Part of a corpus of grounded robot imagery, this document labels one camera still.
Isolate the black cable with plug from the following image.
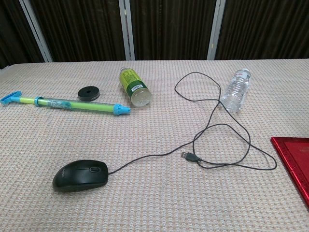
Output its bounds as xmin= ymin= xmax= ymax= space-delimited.
xmin=108 ymin=72 xmax=278 ymax=175

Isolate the black computer mouse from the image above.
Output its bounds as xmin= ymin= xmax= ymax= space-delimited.
xmin=52 ymin=159 xmax=110 ymax=193

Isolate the green label plastic bottle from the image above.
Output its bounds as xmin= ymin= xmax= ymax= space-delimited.
xmin=119 ymin=68 xmax=154 ymax=108

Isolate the blue green toy water pump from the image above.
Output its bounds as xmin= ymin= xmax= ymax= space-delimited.
xmin=0 ymin=90 xmax=132 ymax=117

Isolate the black tape roll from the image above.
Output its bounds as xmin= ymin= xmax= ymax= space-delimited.
xmin=77 ymin=86 xmax=101 ymax=102

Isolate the clear plastic water bottle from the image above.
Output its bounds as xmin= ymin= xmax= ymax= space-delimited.
xmin=219 ymin=68 xmax=252 ymax=114

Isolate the beige woven tablecloth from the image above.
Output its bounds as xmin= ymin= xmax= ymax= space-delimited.
xmin=0 ymin=59 xmax=309 ymax=232

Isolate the red flat tray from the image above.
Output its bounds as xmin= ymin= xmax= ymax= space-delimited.
xmin=270 ymin=136 xmax=309 ymax=209

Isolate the grey metal partition post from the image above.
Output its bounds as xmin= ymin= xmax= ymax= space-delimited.
xmin=207 ymin=0 xmax=226 ymax=60
xmin=118 ymin=0 xmax=136 ymax=61
xmin=19 ymin=0 xmax=54 ymax=63

